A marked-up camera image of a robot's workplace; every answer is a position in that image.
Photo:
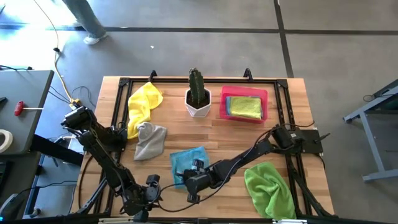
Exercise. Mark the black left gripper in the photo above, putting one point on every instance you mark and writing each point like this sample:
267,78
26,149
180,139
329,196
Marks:
140,199

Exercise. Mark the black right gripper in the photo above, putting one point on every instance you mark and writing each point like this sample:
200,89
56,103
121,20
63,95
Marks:
202,180

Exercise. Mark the blue microfiber towel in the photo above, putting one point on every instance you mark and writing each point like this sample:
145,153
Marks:
186,158
228,107

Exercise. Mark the grey microfiber towel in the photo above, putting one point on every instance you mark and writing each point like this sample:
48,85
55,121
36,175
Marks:
150,141

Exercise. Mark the green microfiber towel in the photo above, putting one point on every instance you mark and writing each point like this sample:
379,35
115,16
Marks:
270,189

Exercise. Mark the yellow-green microfiber towel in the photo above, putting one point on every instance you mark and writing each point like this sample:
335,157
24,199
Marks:
245,107

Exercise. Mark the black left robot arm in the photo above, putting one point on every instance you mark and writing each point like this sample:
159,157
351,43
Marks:
105,155

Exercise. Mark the yellow microfiber towel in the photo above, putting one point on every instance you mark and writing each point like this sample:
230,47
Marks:
143,99

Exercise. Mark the white faceted plant pot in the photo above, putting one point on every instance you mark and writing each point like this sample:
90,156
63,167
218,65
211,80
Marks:
199,111

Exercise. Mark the green cactus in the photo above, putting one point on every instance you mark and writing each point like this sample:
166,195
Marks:
196,85

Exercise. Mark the pink plastic bin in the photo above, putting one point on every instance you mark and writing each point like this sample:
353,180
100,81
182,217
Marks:
242,91

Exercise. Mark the black beam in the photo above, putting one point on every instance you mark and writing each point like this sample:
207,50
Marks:
53,149

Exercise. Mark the yellow plug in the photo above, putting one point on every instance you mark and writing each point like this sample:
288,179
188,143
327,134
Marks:
75,102

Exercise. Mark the black rounded device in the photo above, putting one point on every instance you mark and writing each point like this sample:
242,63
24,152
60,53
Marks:
11,207

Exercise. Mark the beige tape roll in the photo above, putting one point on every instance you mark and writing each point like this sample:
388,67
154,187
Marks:
7,140

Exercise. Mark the grey side table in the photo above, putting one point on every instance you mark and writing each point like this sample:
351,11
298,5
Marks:
25,93

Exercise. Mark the person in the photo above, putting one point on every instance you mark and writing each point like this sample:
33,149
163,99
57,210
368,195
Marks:
87,18

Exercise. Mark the silver bracket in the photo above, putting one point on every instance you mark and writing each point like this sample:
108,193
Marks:
115,220
289,221

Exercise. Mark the black aluminium frame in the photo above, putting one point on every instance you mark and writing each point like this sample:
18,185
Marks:
217,80

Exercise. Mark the grey metal table frame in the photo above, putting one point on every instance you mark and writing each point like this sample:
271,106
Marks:
370,143

